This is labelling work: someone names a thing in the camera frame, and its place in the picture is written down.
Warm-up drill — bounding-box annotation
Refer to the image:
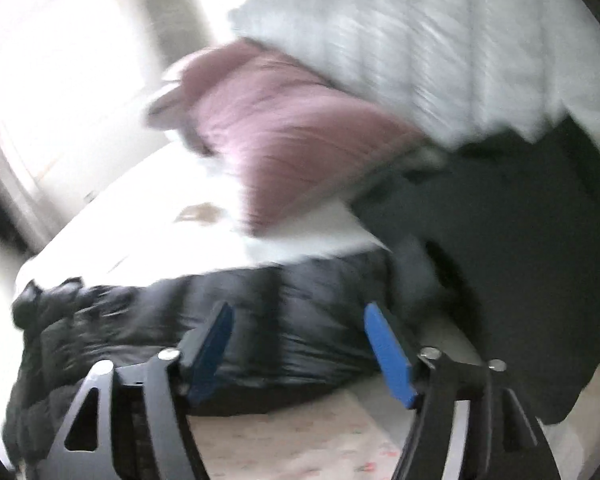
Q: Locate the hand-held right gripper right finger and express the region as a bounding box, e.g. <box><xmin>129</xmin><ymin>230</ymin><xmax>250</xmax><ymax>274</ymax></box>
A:
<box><xmin>364</xmin><ymin>301</ymin><xmax>563</xmax><ymax>480</ymax></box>

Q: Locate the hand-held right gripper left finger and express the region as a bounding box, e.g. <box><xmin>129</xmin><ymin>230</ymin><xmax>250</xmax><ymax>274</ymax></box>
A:
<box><xmin>22</xmin><ymin>302</ymin><xmax>235</xmax><ymax>480</ymax></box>

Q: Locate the black puffer jacket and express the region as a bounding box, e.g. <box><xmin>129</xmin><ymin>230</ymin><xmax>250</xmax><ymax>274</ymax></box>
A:
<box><xmin>2</xmin><ymin>247</ymin><xmax>446</xmax><ymax>476</ymax></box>

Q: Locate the floral printed sheet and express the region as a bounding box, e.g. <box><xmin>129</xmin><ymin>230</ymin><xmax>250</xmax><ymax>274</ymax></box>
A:
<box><xmin>187</xmin><ymin>387</ymin><xmax>408</xmax><ymax>480</ymax></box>

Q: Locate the dark cloth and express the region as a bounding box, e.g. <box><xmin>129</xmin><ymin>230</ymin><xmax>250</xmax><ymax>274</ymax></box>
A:
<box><xmin>352</xmin><ymin>117</ymin><xmax>600</xmax><ymax>426</ymax></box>

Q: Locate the large pink velvet pillow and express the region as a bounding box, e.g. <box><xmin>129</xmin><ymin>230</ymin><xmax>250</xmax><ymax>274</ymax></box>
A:
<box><xmin>170</xmin><ymin>42</ymin><xmax>428</xmax><ymax>238</ymax></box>

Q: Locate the bright window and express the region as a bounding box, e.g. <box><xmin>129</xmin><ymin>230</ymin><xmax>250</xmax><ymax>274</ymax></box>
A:
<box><xmin>0</xmin><ymin>0</ymin><xmax>181</xmax><ymax>186</ymax></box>

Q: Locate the grey quilted headboard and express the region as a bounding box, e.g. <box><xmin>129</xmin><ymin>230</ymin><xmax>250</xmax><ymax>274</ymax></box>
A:
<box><xmin>230</xmin><ymin>0</ymin><xmax>600</xmax><ymax>146</ymax></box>

